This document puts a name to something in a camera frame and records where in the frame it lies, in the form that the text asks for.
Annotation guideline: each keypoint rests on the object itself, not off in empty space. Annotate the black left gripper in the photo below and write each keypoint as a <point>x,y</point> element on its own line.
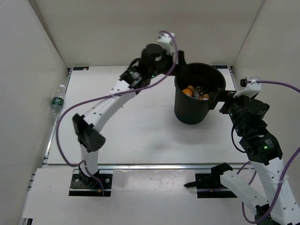
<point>181,65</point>

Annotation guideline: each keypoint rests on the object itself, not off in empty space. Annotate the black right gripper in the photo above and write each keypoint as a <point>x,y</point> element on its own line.
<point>225,96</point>

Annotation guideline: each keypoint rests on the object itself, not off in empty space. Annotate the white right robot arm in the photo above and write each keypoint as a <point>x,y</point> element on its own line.
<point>278,206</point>

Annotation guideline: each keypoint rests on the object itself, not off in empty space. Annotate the green label water bottle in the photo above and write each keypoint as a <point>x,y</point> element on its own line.
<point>58,101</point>

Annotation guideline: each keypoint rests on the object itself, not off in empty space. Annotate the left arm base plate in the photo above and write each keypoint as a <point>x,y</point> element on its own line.
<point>79,188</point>

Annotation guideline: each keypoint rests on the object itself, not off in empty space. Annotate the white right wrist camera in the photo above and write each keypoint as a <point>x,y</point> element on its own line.
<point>251,87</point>

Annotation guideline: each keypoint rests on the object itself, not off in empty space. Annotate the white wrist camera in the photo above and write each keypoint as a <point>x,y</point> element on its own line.
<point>166,42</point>
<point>251,87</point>

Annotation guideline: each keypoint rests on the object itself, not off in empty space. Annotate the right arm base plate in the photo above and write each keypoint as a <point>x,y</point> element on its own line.
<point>207,189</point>

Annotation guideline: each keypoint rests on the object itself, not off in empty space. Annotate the orange juice bottle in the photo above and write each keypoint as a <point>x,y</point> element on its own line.
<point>189,91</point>

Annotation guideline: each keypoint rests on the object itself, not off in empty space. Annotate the small black cap bottle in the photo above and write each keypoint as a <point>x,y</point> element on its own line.
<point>199,93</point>

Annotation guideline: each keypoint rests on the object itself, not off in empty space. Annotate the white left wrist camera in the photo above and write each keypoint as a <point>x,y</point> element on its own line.
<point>166,42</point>

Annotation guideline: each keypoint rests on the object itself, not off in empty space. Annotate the black plastic bin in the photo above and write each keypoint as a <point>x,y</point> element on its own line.
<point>203,77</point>

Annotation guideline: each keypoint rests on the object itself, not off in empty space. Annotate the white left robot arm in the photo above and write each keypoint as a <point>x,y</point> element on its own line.
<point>88,126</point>

